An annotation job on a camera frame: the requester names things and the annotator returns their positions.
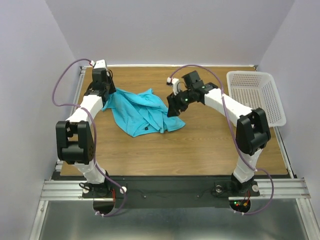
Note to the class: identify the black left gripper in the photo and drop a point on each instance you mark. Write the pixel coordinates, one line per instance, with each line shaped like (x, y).
(112, 89)

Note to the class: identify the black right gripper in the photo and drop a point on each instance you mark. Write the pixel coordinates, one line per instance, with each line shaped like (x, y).
(174, 105)

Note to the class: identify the turquoise t shirt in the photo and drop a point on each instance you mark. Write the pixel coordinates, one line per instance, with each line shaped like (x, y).
(141, 114)

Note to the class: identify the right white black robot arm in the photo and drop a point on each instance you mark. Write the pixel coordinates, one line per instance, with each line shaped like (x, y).
(248, 127)

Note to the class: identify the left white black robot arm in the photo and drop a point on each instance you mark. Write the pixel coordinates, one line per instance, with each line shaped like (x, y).
(76, 137)

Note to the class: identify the white plastic laundry basket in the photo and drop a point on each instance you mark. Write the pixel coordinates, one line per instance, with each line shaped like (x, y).
(257, 89)

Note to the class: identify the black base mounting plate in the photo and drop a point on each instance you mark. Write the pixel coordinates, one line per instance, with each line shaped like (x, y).
(156, 192)

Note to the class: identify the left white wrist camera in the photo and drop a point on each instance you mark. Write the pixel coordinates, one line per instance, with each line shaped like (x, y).
(100, 64)

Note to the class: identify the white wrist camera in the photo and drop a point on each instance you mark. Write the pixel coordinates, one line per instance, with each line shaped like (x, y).
(175, 84)
(100, 64)

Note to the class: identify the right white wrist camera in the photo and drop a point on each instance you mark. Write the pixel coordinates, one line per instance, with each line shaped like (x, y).
(175, 84)

